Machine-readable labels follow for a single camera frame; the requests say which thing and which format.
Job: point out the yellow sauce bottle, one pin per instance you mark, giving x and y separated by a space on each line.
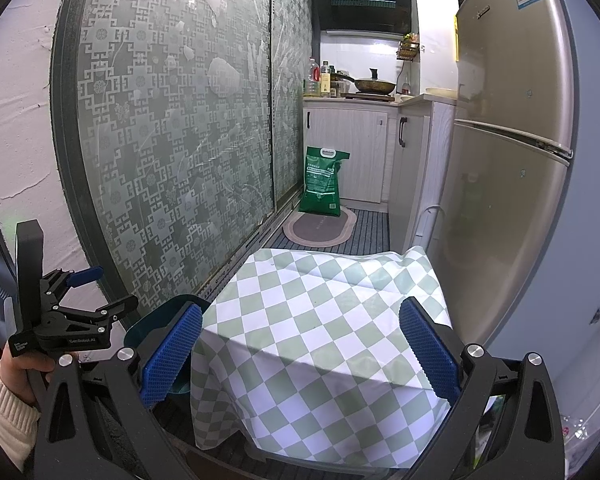
325 82

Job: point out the black range hood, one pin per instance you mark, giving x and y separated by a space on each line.
360 15

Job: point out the beige two-door fridge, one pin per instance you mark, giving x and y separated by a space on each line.
505 210

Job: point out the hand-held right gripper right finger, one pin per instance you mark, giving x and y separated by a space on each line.
430 345

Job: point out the person's left forearm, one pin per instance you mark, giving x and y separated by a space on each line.
5 410

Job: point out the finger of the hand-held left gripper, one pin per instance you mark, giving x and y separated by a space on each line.
87 275
115 307

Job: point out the wall spice rack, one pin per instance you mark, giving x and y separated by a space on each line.
408 49

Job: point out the patterned glass sliding door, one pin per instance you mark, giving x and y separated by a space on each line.
290 85
155 135

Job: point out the person's left hand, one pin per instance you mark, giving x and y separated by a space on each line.
17 367

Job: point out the green rice bag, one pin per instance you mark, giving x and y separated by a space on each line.
322 185

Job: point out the frying pan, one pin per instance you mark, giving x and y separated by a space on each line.
375 85

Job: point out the dark teal trash bin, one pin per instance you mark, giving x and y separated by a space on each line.
150 322

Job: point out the white pipe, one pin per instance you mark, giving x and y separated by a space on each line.
430 210

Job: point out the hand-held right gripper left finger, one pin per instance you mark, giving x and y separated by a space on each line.
172 355

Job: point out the oval grey floor mat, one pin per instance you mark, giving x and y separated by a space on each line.
320 227

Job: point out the striped grey floor mat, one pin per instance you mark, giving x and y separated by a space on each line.
370 232

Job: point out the green white checkered tablecloth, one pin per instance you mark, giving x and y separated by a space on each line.
305 335

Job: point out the white base cabinet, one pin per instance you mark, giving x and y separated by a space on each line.
350 160
420 175

